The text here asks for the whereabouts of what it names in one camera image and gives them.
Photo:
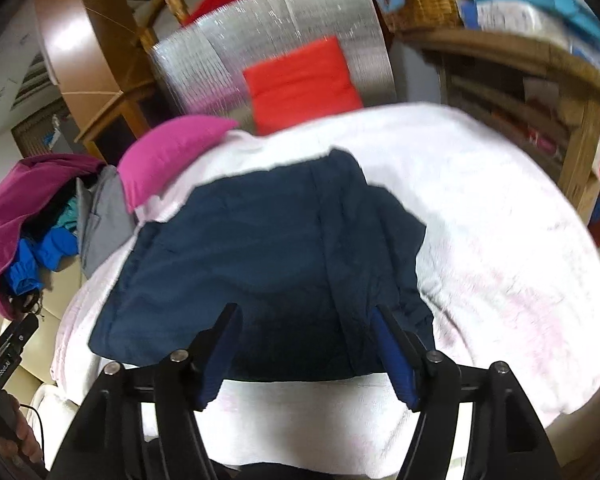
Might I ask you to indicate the bright blue garment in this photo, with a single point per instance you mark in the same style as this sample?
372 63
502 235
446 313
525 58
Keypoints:
25 265

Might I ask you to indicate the white vent grille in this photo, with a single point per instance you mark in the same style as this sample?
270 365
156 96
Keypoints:
32 82

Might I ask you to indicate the navy blue garment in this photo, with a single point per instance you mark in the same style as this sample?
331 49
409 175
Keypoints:
260 240

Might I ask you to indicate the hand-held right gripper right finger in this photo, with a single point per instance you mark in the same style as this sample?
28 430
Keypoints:
397 360

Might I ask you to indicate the wooden shelf unit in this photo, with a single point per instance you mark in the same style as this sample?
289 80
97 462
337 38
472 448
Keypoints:
585 125

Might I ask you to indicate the teal garment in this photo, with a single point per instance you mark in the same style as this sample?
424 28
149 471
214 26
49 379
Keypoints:
70 212

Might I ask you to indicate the pile of coloured clothes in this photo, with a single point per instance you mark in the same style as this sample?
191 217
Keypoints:
10 210

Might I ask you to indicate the wooden cabinet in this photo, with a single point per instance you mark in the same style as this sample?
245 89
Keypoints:
90 35

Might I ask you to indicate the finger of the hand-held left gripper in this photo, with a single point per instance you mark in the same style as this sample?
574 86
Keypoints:
20 332

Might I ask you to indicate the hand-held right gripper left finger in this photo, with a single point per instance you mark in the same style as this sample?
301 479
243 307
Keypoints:
221 355

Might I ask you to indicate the magenta pillow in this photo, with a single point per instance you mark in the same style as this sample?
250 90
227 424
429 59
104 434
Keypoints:
170 150

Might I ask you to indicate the wooden frame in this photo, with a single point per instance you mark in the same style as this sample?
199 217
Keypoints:
172 2

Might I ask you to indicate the cream sofa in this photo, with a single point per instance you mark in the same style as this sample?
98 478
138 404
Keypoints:
55 305

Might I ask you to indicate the white fleece blanket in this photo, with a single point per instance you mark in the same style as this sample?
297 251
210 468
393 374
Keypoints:
480 210

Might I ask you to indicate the grey garment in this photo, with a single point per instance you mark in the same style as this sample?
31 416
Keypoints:
105 220

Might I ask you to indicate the silver foil mat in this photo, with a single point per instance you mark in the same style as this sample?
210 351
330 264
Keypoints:
280 10

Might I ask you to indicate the white plastic packet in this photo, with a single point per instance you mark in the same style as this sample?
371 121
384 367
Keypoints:
515 17

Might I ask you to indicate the person's left hand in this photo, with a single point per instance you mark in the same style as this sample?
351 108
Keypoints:
27 440

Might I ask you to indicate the folded red cloth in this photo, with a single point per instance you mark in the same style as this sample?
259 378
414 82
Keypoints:
300 85

